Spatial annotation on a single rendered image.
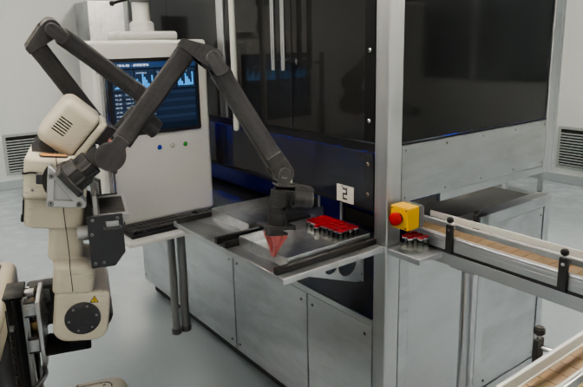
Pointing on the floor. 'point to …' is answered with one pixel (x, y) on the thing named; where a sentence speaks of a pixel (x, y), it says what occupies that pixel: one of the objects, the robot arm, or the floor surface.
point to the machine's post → (388, 159)
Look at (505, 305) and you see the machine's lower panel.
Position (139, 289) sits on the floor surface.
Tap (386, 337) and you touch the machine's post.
